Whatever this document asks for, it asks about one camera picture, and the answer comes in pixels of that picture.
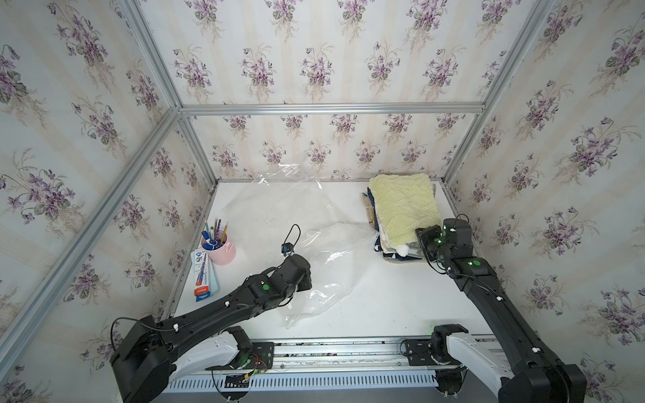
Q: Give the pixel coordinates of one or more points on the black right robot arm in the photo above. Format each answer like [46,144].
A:
[530,370]

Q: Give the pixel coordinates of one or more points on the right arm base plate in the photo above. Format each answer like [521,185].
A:
[427,352]

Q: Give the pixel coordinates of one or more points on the white toothpaste box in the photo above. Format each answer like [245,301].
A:
[205,283]

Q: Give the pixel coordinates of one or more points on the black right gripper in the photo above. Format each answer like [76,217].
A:
[425,235]

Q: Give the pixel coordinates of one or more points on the pink pen cup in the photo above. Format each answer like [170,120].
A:
[220,255]

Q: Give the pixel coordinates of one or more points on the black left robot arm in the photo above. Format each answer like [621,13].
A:
[154,354]

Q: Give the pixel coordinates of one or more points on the blue pen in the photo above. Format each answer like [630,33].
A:
[207,239]

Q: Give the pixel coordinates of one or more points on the navy star pattern blanket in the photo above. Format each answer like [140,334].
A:
[377,247]

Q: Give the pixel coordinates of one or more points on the aluminium mounting rail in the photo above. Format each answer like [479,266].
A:
[332,360]

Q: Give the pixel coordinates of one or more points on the clear plastic vacuum bag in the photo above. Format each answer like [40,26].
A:
[290,205]

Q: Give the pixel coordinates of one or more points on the white green trimmed blanket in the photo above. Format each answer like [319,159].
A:
[408,250]

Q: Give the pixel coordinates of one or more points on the light green knitted blanket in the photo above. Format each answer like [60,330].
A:
[403,204]

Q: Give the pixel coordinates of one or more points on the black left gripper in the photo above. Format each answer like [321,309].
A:
[306,281]

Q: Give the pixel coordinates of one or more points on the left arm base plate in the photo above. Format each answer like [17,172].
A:
[258,355]

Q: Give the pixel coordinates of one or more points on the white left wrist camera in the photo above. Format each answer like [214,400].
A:
[287,249]

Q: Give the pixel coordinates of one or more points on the beige floral fleece blanket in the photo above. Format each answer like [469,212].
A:
[369,209]

